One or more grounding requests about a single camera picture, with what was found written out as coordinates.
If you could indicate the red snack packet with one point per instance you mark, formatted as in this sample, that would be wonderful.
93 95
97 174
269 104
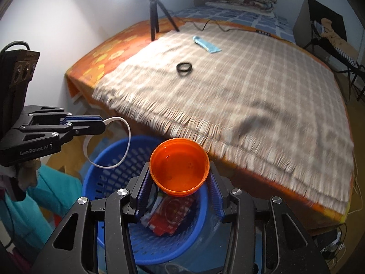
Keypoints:
170 214

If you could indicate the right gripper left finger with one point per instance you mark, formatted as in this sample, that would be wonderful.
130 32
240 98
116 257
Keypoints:
140 193

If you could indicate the white colourful snack wrapper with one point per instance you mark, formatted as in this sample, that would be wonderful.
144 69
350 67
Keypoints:
207 46

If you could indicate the blue plastic laundry basket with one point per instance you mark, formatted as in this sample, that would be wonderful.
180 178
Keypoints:
112 170

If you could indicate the beige plaid fringed blanket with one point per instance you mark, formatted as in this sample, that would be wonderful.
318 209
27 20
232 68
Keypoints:
242 105

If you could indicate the teal cloth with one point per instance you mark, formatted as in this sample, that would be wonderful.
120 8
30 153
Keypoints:
27 227

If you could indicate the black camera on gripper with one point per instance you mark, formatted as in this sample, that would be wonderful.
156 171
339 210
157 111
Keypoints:
18 63

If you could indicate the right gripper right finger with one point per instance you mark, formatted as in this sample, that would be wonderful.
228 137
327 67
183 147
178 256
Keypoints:
219 188

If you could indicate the tan clothes on chair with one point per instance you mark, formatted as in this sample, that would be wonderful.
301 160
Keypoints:
336 41

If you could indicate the black folding chair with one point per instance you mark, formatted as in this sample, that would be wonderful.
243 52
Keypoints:
307 33

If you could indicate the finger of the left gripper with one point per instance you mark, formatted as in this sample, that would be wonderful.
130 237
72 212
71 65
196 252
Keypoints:
85 125

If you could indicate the blue checked bed cover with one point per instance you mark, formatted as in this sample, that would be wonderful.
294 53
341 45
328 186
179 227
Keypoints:
275 25

